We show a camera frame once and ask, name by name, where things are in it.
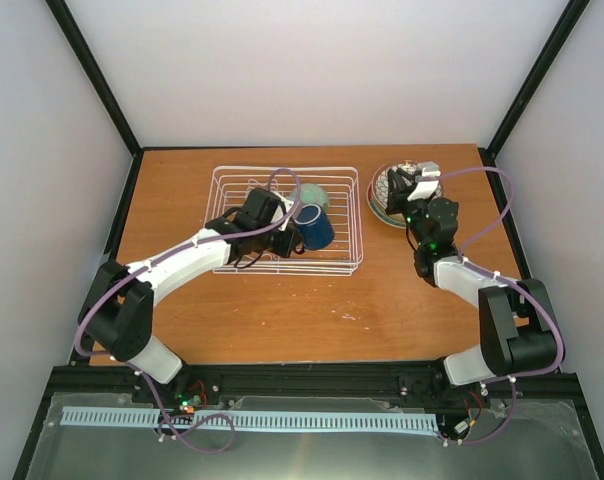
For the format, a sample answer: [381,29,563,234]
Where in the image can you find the floral patterned plate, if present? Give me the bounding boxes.
[372,162,443,212]

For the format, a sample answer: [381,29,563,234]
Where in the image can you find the dark blue ceramic mug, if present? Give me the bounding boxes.
[294,204,335,251]

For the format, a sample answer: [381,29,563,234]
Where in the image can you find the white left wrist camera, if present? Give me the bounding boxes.
[276,196,303,230]

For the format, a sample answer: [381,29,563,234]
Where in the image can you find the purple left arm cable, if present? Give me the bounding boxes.
[73,167,303,451]

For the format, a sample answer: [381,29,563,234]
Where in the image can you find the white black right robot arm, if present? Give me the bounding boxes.
[375,162,565,387]

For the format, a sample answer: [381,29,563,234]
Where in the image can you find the light blue cable duct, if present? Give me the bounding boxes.
[59,406,438,436]

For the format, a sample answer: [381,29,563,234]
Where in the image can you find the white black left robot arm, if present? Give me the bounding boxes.
[74,188,301,403]

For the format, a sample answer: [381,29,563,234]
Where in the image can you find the white wire dish rack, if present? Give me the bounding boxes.
[204,165,364,276]

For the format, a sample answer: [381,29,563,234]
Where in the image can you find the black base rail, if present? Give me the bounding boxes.
[46,363,581,401]

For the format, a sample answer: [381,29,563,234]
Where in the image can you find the green floral ceramic bowl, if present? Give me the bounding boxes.
[287,183,330,211]

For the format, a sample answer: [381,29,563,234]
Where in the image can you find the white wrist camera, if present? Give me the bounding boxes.
[276,196,303,230]
[408,161,441,201]

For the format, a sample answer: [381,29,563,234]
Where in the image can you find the black enclosure frame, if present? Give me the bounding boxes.
[13,0,588,479]

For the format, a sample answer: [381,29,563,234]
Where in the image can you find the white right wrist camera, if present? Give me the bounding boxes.
[408,161,441,201]

